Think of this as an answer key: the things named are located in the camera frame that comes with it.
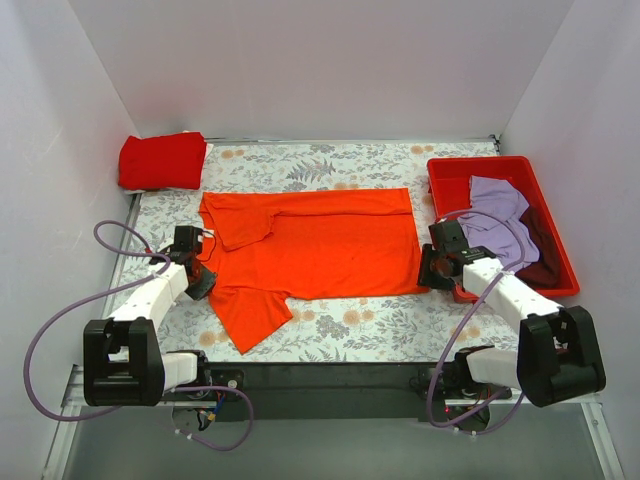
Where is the orange t shirt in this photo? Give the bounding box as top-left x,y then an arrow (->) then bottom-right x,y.
199,188 -> 424,354

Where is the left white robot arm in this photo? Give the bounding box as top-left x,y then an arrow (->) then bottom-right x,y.
83,226 -> 217,406

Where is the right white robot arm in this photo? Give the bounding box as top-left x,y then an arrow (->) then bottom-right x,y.
418,220 -> 606,407

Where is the floral patterned table mat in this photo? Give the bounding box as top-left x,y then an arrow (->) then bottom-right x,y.
99,141 -> 561,364

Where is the lavender t shirt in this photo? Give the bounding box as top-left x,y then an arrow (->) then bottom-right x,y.
458,176 -> 540,270

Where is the red plastic bin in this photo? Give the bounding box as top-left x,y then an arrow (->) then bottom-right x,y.
427,156 -> 580,298

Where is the folded red t shirt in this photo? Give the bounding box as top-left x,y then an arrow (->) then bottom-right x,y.
117,131 -> 208,191

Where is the dark maroon t shirt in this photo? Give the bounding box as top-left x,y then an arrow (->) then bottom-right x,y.
516,206 -> 560,289

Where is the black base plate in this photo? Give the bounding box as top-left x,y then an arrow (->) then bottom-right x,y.
162,362 -> 436,422

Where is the aluminium frame rail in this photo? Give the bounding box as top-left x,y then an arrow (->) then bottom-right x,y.
43,390 -> 624,479

